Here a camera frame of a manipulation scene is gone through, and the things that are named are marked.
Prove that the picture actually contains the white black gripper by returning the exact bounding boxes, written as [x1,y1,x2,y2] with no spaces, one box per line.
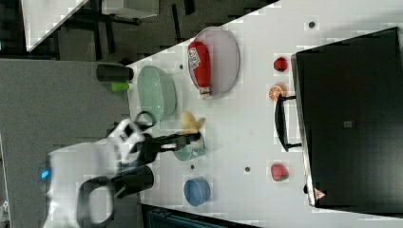
[137,133,202,165]

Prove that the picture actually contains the yellow plush banana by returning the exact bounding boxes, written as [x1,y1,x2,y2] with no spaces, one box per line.
[181,111,206,135]

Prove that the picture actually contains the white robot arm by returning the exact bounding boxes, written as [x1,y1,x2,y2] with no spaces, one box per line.
[41,117,204,228]

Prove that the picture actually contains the green mug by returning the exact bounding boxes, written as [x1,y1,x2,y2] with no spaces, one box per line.
[173,136,205,162]

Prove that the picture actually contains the blue cup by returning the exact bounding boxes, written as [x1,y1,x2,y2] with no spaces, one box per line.
[183,177,211,207]

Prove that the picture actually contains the green perforated colander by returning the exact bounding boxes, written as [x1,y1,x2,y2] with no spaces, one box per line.
[137,66,177,122]

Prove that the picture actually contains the small green object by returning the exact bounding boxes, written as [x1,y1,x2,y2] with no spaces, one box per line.
[111,83,130,92]

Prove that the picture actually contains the red plush ketchup bottle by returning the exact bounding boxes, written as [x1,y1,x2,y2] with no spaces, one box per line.
[187,41,211,99]

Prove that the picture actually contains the grey round plate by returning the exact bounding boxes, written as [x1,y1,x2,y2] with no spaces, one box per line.
[187,27,240,100]

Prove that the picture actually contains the pink plush strawberry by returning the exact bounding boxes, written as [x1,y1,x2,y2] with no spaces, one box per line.
[270,163,289,181]

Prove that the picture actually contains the plush orange slice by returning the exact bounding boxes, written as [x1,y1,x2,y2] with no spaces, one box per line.
[269,83,287,102]

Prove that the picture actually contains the dark red plush strawberry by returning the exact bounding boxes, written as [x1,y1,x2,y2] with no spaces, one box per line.
[274,57,288,72]

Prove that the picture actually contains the silver toaster oven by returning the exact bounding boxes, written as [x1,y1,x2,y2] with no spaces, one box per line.
[290,27,403,218]

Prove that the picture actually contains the black cable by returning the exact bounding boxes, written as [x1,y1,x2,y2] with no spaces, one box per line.
[134,110,158,131]

